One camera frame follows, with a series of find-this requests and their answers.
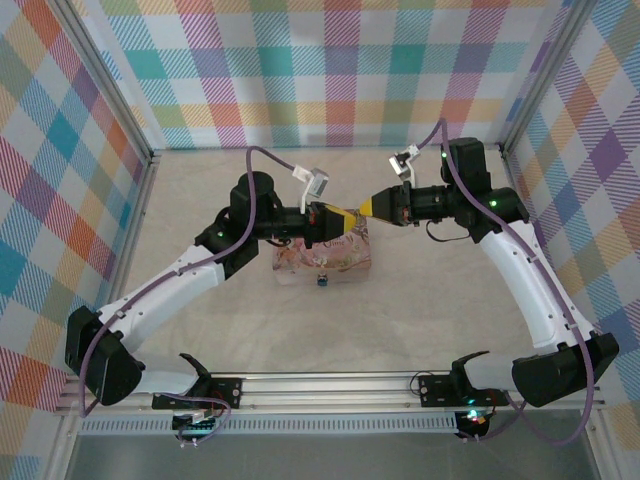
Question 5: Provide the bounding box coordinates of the pink illustrated storybook tin box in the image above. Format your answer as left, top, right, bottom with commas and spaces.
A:
271, 222, 374, 287

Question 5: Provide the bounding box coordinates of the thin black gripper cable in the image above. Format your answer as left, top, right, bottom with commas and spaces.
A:
423, 218, 474, 245

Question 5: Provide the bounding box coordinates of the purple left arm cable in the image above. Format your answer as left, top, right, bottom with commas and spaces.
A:
78, 145, 302, 419

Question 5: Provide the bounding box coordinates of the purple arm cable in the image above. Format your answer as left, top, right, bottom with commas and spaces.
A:
416, 118, 602, 447
78, 145, 302, 419

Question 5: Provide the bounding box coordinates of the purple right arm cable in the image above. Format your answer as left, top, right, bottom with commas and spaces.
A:
416, 118, 602, 447

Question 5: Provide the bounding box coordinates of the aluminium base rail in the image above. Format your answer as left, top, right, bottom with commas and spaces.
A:
53, 369, 609, 415

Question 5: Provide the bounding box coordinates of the aluminium frame post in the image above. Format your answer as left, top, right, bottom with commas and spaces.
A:
51, 0, 162, 169
498, 0, 602, 157

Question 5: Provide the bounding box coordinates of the white slotted cable duct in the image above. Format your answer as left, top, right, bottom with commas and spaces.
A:
78, 411, 462, 437

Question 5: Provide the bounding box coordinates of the grey metal base plate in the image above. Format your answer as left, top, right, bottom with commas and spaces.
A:
68, 433, 597, 480

